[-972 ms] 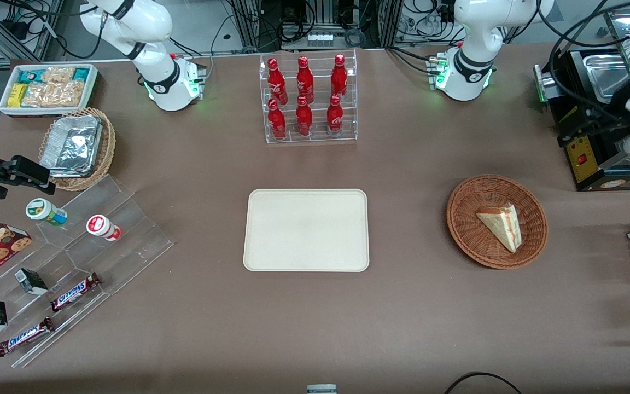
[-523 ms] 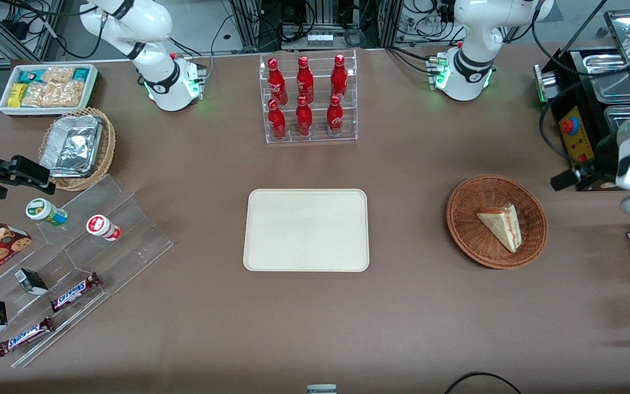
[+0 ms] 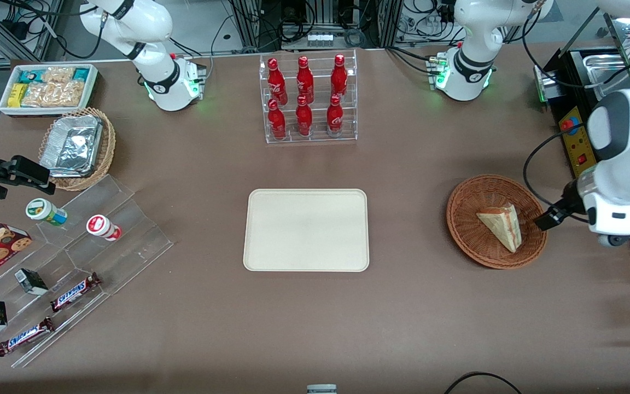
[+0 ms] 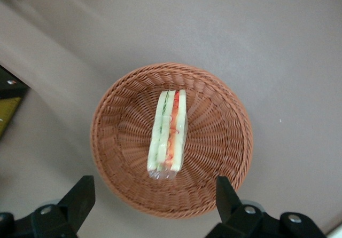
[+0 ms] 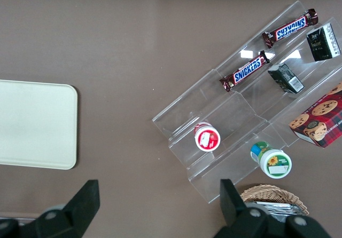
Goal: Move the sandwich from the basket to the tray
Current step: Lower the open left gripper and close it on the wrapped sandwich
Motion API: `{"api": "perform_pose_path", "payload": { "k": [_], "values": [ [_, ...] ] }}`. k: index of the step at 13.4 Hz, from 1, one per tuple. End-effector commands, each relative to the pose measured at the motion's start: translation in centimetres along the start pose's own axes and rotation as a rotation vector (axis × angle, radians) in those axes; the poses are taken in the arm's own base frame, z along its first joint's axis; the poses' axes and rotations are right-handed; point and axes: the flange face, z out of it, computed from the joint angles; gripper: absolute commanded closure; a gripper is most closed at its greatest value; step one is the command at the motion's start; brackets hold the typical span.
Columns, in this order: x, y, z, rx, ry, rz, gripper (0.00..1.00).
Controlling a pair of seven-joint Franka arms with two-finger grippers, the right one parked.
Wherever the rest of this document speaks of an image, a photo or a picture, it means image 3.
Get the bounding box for clear cracker bag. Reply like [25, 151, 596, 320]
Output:
[40, 66, 76, 84]
[21, 81, 85, 108]

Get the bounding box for brown snickers bar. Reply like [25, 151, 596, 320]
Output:
[0, 317, 55, 357]
[50, 272, 102, 313]

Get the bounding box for clear acrylic bottle rack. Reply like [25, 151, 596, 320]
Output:
[259, 49, 359, 144]

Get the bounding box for triangle sandwich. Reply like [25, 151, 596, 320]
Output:
[476, 203, 523, 254]

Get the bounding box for round brown wicker basket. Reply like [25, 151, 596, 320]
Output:
[446, 174, 549, 270]

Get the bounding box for red lid yogurt cup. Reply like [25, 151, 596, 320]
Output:
[86, 215, 123, 242]

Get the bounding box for stacked aluminium foil trays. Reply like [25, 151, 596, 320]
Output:
[39, 114, 103, 178]

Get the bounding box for cream plastic tray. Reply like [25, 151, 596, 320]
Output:
[243, 189, 370, 273]

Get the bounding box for white snack bin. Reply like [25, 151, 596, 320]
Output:
[0, 63, 100, 118]

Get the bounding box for black heated display case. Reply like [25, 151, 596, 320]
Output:
[533, 14, 630, 179]

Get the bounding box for black table cable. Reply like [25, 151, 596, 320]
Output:
[444, 372, 523, 394]

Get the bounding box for red cola bottle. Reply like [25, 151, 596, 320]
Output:
[295, 55, 315, 105]
[326, 94, 345, 137]
[267, 57, 289, 106]
[295, 95, 314, 137]
[267, 98, 287, 141]
[330, 53, 349, 99]

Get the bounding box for green lid yogurt cup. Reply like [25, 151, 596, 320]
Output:
[25, 198, 68, 227]

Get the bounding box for clear acrylic stepped stand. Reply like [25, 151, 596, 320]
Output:
[0, 174, 174, 369]

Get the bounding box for yellow snack packet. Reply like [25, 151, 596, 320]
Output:
[8, 83, 29, 108]

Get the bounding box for steel pan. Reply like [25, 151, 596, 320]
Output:
[582, 50, 630, 100]

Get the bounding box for light wicker basket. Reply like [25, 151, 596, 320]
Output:
[38, 107, 116, 192]

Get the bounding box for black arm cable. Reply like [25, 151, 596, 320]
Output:
[522, 123, 592, 223]

